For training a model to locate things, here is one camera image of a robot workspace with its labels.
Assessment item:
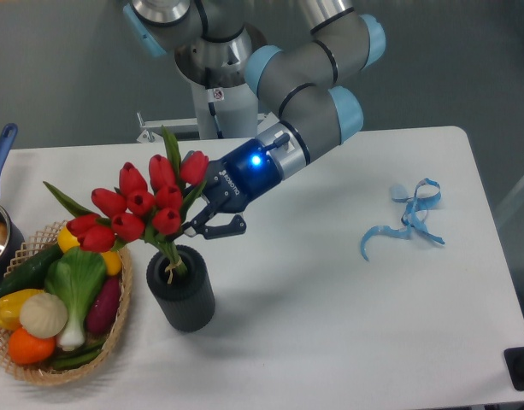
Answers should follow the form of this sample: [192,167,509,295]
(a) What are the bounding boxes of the woven wicker basket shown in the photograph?
[0,221,133,386]

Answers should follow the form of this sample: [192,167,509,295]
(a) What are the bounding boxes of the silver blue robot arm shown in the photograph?
[123,1,386,239]

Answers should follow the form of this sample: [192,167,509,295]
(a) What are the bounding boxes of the yellow bell pepper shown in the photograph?
[0,289,44,331]

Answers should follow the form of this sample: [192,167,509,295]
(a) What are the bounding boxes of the red tulip bouquet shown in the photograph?
[44,129,209,284]

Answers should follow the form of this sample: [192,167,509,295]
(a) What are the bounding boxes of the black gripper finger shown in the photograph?
[182,209,247,239]

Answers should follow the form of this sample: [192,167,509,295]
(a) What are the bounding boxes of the green cucumber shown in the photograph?
[0,244,62,298]

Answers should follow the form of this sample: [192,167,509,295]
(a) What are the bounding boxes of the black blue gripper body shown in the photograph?
[203,138,282,214]

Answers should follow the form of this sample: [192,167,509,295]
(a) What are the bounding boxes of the yellow squash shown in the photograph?
[56,226,122,276]

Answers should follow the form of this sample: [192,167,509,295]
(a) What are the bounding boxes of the green bok choy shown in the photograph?
[44,247,106,352]

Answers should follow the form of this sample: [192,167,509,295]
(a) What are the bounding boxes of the black clamp base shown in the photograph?
[503,347,524,391]

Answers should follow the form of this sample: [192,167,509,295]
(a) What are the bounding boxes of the green bean pods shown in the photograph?
[49,340,105,371]

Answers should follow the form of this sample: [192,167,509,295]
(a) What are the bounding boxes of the blue ribbon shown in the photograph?
[359,178,445,261]

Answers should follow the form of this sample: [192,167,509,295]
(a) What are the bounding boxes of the dark grey ribbed vase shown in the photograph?
[146,245,215,332]

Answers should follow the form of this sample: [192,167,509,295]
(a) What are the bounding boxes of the white garlic bulb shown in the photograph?
[19,292,68,339]

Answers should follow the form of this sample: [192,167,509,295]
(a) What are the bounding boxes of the orange fruit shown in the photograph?
[8,327,56,366]

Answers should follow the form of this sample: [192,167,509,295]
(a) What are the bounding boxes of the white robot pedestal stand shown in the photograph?
[135,72,355,144]

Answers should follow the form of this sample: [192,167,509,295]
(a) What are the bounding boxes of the purple sweet potato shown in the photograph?
[85,277,121,335]

